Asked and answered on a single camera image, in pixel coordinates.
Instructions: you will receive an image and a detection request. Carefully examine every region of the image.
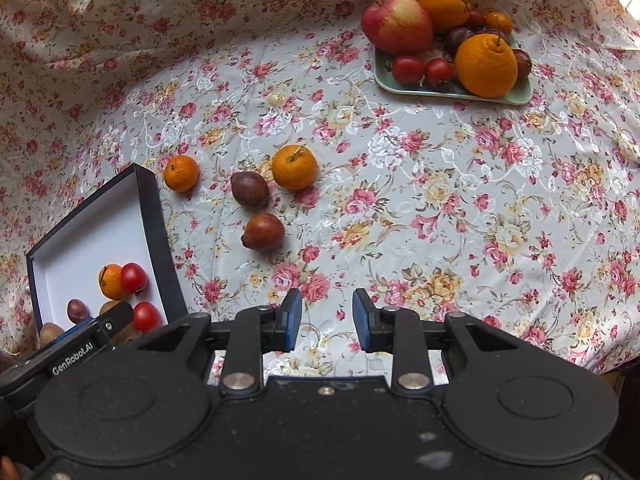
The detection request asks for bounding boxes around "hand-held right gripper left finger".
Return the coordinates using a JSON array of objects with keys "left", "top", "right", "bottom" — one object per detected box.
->
[{"left": 135, "top": 288, "right": 303, "bottom": 395}]

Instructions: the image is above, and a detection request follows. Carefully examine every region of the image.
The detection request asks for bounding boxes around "mandarin with stem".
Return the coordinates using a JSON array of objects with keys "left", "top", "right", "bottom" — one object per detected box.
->
[
  {"left": 271, "top": 144, "right": 319, "bottom": 191},
  {"left": 98, "top": 263, "right": 126, "bottom": 300}
]

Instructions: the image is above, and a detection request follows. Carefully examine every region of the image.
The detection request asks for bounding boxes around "round orange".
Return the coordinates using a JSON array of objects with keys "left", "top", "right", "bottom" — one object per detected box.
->
[{"left": 415, "top": 0, "right": 472, "bottom": 31}]

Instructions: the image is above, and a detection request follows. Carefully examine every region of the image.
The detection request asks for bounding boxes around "small mandarin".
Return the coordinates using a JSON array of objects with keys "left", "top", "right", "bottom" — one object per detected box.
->
[{"left": 164, "top": 155, "right": 200, "bottom": 193}]

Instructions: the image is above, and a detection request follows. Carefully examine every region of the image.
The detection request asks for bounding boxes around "dark purple plum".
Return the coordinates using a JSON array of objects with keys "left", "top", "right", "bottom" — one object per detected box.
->
[
  {"left": 230, "top": 171, "right": 271, "bottom": 209},
  {"left": 445, "top": 26, "right": 476, "bottom": 53}
]

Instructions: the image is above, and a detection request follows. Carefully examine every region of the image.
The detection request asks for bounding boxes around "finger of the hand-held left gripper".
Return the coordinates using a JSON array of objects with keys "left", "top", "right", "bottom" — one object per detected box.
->
[
  {"left": 20, "top": 319, "right": 115, "bottom": 393},
  {"left": 99, "top": 303, "right": 135, "bottom": 333}
]

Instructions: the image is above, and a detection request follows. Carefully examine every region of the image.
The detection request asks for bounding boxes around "large knobbed orange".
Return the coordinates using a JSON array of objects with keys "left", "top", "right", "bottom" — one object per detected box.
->
[{"left": 454, "top": 32, "right": 518, "bottom": 99}]

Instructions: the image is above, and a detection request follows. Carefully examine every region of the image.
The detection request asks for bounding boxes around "dark blue cardboard box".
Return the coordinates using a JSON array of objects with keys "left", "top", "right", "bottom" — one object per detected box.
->
[{"left": 26, "top": 162, "right": 188, "bottom": 351}]

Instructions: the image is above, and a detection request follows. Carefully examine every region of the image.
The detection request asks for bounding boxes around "red purple plum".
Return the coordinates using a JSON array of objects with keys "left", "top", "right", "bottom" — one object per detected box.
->
[{"left": 66, "top": 299, "right": 92, "bottom": 324}]

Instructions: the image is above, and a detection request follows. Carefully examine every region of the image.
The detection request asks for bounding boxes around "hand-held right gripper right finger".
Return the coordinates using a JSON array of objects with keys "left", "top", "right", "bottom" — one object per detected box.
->
[{"left": 352, "top": 288, "right": 521, "bottom": 395}]

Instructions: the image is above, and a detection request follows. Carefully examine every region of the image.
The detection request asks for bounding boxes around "pale green tray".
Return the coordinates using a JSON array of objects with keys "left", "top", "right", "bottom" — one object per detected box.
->
[{"left": 374, "top": 35, "right": 532, "bottom": 106}]

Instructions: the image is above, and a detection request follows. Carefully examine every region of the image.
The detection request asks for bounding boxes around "tiny mandarin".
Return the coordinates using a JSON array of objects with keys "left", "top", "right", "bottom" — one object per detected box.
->
[{"left": 485, "top": 11, "right": 514, "bottom": 36}]

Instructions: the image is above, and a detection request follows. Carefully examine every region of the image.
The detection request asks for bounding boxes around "red yellow apple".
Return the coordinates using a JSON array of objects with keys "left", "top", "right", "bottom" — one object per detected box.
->
[{"left": 361, "top": 0, "right": 434, "bottom": 56}]

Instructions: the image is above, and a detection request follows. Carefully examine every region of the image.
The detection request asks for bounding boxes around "floral tablecloth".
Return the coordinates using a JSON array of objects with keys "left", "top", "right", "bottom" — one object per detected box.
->
[{"left": 0, "top": 0, "right": 640, "bottom": 376}]

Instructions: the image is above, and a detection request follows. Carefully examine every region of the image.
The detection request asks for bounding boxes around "red brown plum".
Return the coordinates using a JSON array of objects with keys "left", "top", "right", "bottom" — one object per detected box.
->
[{"left": 241, "top": 212, "right": 286, "bottom": 252}]

